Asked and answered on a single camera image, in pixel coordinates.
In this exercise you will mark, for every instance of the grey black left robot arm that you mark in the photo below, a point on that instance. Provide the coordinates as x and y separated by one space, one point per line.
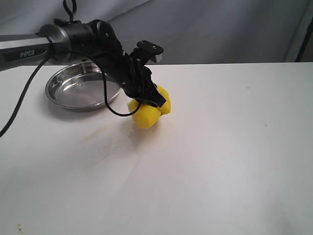
63 43

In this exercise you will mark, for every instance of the grey backdrop cloth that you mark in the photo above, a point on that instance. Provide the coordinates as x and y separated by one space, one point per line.
207 31

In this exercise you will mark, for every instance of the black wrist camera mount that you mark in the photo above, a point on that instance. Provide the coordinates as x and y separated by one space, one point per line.
146 51

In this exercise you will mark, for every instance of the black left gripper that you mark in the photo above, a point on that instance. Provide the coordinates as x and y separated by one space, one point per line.
135 81

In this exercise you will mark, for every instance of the stainless steel round pan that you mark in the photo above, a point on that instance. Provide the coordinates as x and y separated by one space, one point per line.
77 88

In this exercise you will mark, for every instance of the black stand pole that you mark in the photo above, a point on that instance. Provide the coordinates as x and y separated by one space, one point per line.
305 42

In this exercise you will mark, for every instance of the yellow sponge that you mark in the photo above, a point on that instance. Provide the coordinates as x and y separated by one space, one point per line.
146 116

